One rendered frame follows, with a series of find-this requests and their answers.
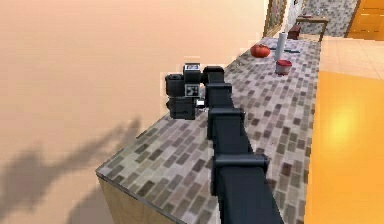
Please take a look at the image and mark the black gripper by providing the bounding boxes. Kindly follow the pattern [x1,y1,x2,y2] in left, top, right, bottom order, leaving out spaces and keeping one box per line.
[165,73,198,121]

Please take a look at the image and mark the red tomato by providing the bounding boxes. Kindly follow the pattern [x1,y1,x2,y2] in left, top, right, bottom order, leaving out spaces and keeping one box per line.
[250,43,271,59]

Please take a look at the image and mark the mosaic tiled kitchen counter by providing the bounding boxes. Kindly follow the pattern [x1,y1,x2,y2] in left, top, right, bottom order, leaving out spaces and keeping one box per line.
[95,35,322,224]

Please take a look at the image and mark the white cup with red lid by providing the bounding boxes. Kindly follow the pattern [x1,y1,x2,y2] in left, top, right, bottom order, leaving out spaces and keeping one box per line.
[275,59,293,76]

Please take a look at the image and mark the white paper towel roll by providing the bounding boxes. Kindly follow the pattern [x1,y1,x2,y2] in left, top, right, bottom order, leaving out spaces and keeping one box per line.
[274,31,288,62]

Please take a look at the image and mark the dark blue knife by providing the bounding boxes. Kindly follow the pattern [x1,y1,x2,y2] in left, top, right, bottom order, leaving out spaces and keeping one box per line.
[269,47,302,54]

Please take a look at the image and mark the dark red toaster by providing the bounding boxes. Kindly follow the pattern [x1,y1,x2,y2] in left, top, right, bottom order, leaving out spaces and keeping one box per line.
[287,25,302,41]

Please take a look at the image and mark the brown wooden table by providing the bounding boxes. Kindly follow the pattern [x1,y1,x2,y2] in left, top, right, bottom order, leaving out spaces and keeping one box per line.
[295,14,330,43]

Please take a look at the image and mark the orange room door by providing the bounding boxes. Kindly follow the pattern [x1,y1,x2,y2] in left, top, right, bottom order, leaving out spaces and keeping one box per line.
[345,0,384,42]

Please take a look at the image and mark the wooden framed wall picture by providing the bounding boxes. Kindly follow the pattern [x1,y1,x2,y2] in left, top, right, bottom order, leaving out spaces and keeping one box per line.
[262,0,288,38]

